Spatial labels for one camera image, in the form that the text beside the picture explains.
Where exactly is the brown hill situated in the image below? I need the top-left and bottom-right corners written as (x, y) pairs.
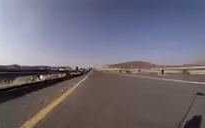
top-left (104, 60), bottom-right (168, 70)

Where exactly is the grey asphalt road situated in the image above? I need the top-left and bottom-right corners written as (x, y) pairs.
top-left (0, 69), bottom-right (205, 128)

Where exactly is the yellow painted line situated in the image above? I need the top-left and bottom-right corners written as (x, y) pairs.
top-left (19, 70), bottom-right (93, 128)

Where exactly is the white painted line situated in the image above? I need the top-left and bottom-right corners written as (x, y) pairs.
top-left (118, 72), bottom-right (205, 87)

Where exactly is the metal guardrail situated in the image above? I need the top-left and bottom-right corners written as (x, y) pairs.
top-left (0, 67), bottom-right (93, 81)

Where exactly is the pale concrete barrier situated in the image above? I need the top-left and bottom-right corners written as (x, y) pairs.
top-left (101, 65), bottom-right (205, 77)

